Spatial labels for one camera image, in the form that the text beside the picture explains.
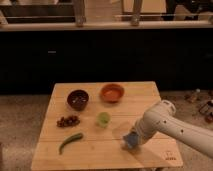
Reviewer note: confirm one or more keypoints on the clutter on floor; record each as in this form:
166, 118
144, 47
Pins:
205, 108

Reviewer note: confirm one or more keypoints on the green chili pepper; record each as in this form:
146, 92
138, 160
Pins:
70, 139

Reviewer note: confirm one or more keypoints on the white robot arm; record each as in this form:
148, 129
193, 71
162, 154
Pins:
160, 118

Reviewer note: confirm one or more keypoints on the wooden rail shelf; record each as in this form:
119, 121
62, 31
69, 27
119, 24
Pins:
52, 15

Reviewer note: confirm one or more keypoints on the red bowl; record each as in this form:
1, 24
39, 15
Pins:
112, 93

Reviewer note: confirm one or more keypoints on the green cup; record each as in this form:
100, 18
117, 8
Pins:
103, 119

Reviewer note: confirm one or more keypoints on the bunch of dark grapes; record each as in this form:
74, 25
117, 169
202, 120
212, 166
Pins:
68, 121

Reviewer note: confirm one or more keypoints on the wooden table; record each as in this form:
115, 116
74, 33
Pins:
101, 148

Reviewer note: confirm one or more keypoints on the blue sponge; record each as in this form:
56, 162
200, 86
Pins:
131, 140

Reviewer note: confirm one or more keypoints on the dark brown bowl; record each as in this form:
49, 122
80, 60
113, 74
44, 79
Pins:
78, 99

